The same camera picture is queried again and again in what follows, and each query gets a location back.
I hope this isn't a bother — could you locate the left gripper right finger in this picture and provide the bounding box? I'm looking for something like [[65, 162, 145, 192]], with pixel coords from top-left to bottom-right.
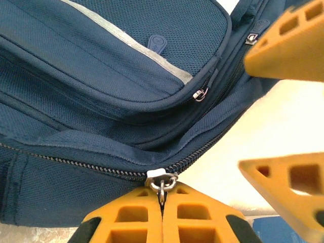
[[161, 182, 263, 243]]

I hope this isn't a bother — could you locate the blue notebook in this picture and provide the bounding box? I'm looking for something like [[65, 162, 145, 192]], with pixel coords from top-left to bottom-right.
[[253, 216, 312, 243]]

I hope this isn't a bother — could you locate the navy blue backpack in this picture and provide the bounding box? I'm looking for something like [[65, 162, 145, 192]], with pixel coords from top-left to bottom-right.
[[0, 0, 296, 228]]

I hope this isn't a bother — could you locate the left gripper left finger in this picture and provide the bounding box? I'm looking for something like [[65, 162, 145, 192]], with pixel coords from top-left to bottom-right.
[[68, 187, 164, 243]]

